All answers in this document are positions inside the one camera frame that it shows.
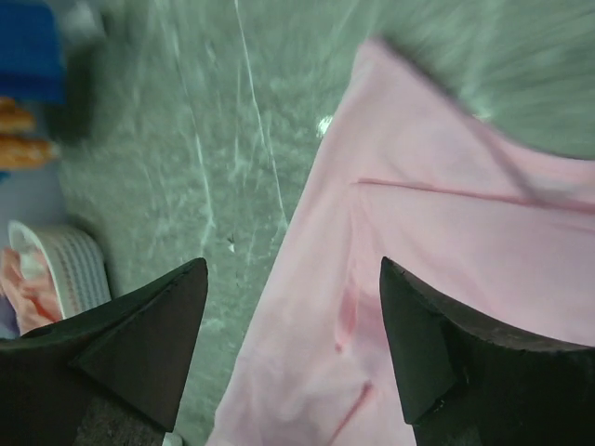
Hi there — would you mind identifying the salmon orange t-shirt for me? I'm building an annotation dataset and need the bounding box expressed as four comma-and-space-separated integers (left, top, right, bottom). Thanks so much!
1, 248, 62, 335

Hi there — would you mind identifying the white laundry basket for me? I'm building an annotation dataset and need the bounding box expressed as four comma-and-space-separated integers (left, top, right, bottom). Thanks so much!
7, 220, 111, 319

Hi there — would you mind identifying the blue pleated skirt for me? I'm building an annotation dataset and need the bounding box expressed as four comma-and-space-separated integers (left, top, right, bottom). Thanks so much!
1, 1, 65, 103

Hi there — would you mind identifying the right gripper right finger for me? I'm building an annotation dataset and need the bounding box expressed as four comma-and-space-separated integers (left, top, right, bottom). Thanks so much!
379, 259, 594, 445

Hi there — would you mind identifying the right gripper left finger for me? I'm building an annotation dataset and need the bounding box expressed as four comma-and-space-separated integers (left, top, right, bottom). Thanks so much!
1, 258, 207, 445

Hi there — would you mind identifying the pink t-shirt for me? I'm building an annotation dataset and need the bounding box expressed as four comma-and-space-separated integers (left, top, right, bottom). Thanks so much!
208, 40, 594, 445

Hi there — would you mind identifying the orange tie-dye cloth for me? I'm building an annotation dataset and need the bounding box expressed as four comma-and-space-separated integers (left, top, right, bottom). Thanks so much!
1, 97, 60, 172

